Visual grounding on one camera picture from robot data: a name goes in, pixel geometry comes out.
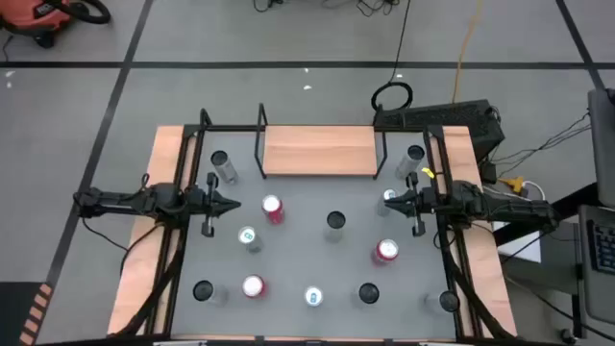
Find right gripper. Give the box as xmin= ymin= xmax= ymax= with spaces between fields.
xmin=383 ymin=171 xmax=437 ymax=237

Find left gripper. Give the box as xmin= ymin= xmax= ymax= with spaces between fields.
xmin=184 ymin=171 xmax=242 ymax=238

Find black-top white Celsius can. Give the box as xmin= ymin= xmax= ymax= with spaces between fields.
xmin=324 ymin=210 xmax=347 ymax=244
xmin=209 ymin=149 xmax=240 ymax=186
xmin=353 ymin=282 xmax=381 ymax=309
xmin=394 ymin=143 xmax=427 ymax=182
xmin=191 ymin=280 xmax=231 ymax=308
xmin=423 ymin=289 xmax=461 ymax=316

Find silver blue Red Bull can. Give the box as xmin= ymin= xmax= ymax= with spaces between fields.
xmin=236 ymin=225 xmax=264 ymax=255
xmin=376 ymin=187 xmax=401 ymax=218
xmin=303 ymin=285 xmax=325 ymax=309

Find red Fanta strawberry can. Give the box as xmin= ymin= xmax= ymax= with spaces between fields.
xmin=241 ymin=274 xmax=269 ymax=300
xmin=260 ymin=193 xmax=286 ymax=226
xmin=371 ymin=238 xmax=400 ymax=268

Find yellow power plug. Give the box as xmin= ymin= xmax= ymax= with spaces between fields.
xmin=499 ymin=176 xmax=525 ymax=193

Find white paper sheet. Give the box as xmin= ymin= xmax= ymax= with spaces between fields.
xmin=497 ymin=229 xmax=543 ymax=264

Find grey laptop keyboard deck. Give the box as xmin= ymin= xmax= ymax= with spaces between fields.
xmin=578 ymin=204 xmax=615 ymax=326

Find grey monitor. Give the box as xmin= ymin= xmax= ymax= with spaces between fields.
xmin=587 ymin=87 xmax=615 ymax=209

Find black floor mat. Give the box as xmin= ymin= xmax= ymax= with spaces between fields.
xmin=0 ymin=281 xmax=49 ymax=346

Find orange shop vacuum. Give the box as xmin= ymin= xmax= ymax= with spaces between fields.
xmin=0 ymin=0 xmax=73 ymax=49

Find black metal table frame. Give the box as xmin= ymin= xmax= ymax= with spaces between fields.
xmin=108 ymin=108 xmax=519 ymax=343

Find wooden shelf with black frame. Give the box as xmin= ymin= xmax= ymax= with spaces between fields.
xmin=254 ymin=103 xmax=389 ymax=182

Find coiled black cable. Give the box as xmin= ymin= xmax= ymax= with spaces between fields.
xmin=370 ymin=0 xmax=414 ymax=112

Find white cable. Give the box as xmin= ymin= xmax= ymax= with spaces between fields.
xmin=521 ymin=180 xmax=548 ymax=202

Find yellow extension cable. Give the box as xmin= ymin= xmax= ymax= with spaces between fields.
xmin=451 ymin=0 xmax=484 ymax=105

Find tangled black floor cables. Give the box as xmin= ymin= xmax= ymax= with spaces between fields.
xmin=252 ymin=0 xmax=403 ymax=19

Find black vacuum hose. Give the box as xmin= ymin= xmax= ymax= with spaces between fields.
xmin=45 ymin=0 xmax=112 ymax=26

